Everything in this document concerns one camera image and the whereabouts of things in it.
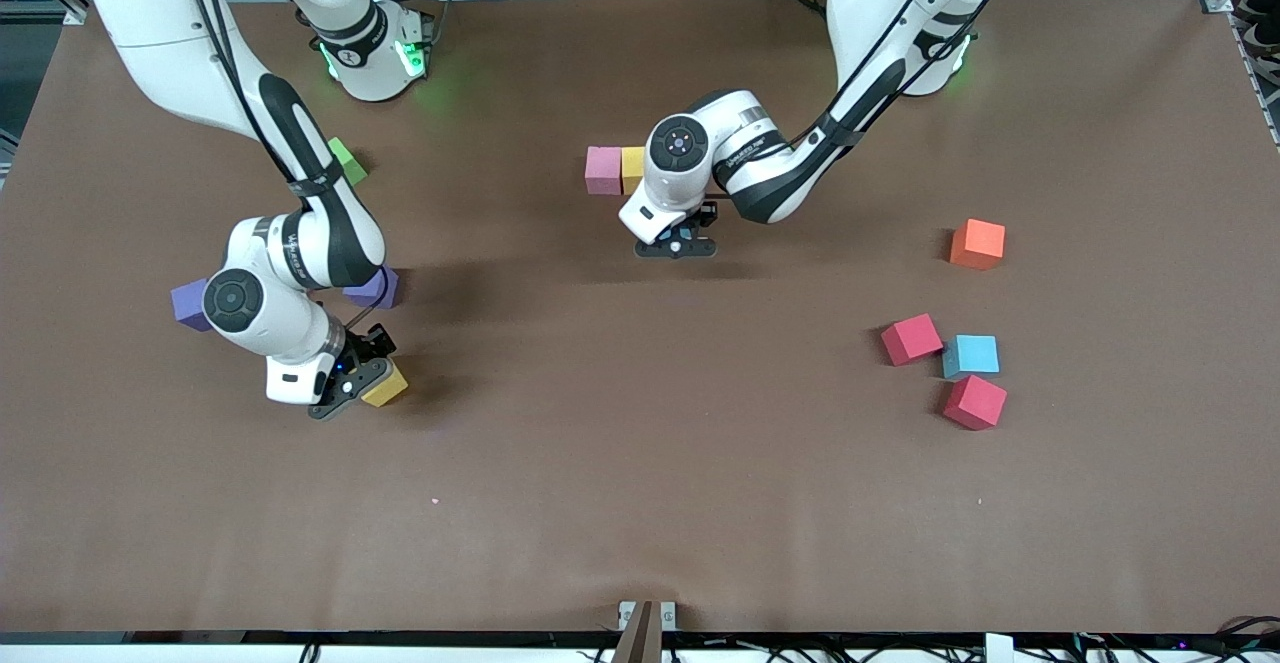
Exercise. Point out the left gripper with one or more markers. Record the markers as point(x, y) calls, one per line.
point(707, 212)

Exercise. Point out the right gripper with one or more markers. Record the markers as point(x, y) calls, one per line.
point(367, 345)

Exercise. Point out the yellow foam block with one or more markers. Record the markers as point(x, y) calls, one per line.
point(390, 388)
point(632, 171)

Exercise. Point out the pink foam block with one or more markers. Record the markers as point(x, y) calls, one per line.
point(603, 171)

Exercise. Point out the light blue foam block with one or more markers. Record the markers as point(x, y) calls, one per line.
point(975, 355)

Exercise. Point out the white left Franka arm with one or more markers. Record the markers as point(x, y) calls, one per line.
point(880, 3)

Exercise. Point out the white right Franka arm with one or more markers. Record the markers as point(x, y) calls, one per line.
point(150, 23)

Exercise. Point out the purple foam block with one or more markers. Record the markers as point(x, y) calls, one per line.
point(188, 305)
point(380, 291)

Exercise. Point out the green foam block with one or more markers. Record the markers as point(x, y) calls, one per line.
point(350, 163)

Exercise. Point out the red foam block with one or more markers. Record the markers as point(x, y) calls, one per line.
point(976, 403)
point(912, 339)

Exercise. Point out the orange foam block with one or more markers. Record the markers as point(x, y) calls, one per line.
point(978, 245)

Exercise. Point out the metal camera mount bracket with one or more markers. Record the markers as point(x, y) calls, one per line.
point(645, 633)

